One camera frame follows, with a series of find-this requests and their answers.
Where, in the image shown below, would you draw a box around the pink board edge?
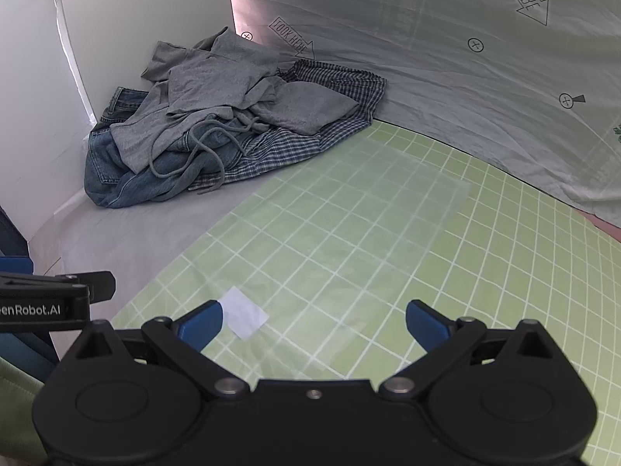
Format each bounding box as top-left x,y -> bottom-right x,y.
579,210 -> 621,244

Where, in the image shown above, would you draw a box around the dark blue cloth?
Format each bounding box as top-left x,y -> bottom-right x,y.
0,204 -> 61,379

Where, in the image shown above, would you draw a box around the green grid sheet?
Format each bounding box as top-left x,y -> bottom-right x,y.
109,121 -> 621,466

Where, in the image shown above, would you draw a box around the grey zip hoodie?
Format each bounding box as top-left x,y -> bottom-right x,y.
111,78 -> 360,196

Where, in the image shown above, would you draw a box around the blue denim jeans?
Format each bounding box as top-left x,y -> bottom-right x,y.
83,86 -> 243,209

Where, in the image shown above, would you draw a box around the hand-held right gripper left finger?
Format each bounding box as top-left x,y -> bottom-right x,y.
73,300 -> 250,400

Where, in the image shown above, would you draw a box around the white backdrop board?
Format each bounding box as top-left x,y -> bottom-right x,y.
0,0 -> 238,246

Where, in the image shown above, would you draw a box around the grey carrot printed sheet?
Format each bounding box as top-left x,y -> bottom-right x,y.
226,0 -> 621,231

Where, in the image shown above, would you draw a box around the white paper piece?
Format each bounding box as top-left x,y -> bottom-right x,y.
217,286 -> 270,341

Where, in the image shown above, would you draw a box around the blue plaid shirt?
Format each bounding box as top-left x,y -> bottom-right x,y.
187,58 -> 388,192

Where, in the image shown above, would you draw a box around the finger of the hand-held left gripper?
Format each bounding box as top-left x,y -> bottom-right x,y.
56,272 -> 117,304

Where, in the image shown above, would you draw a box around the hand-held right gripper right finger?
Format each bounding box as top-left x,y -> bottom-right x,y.
379,300 -> 564,400

